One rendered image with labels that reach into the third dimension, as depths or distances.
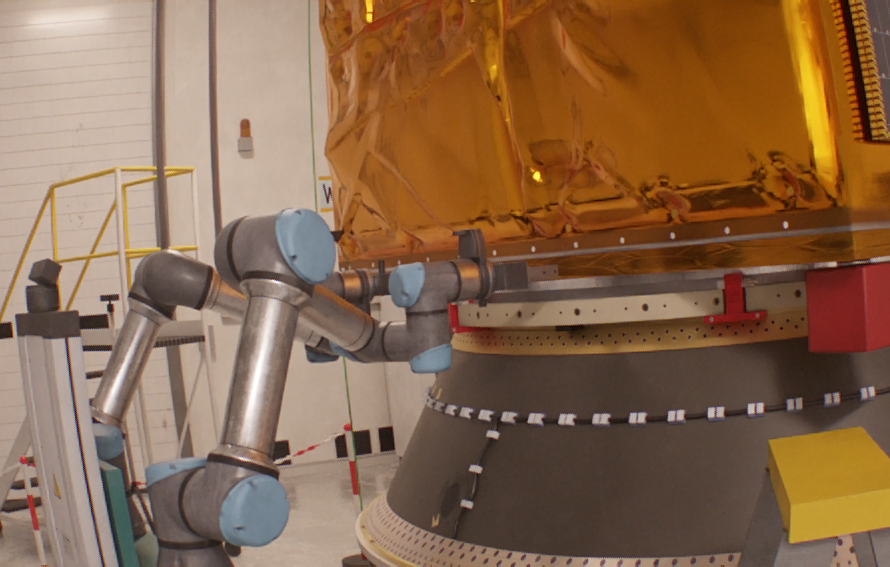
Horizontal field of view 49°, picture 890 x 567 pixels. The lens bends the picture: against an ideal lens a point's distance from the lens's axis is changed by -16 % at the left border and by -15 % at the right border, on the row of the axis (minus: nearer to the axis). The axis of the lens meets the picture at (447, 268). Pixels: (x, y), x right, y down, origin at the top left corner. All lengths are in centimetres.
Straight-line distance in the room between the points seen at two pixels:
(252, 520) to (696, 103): 100
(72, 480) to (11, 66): 803
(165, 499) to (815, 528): 102
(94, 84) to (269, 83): 183
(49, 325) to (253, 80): 860
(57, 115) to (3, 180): 80
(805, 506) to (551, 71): 136
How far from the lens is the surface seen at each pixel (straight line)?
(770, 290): 204
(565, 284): 225
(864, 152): 174
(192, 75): 1007
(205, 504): 162
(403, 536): 246
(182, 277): 221
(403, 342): 200
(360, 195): 300
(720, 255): 192
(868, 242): 173
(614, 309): 213
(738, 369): 206
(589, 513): 207
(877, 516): 114
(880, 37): 178
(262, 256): 169
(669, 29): 194
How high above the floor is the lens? 180
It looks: level
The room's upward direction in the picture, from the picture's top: 5 degrees counter-clockwise
